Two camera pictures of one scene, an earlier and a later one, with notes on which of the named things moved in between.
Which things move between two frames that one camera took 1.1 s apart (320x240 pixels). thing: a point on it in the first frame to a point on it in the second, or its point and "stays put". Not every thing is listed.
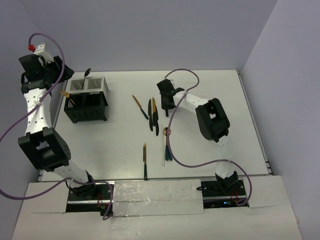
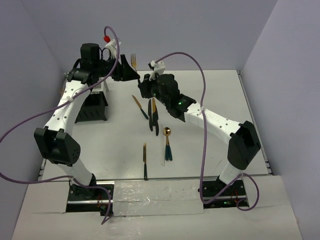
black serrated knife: [149, 111] stays put
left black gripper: [57, 60] to [124, 72]
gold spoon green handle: [165, 132] stays put
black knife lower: [156, 124] stays put
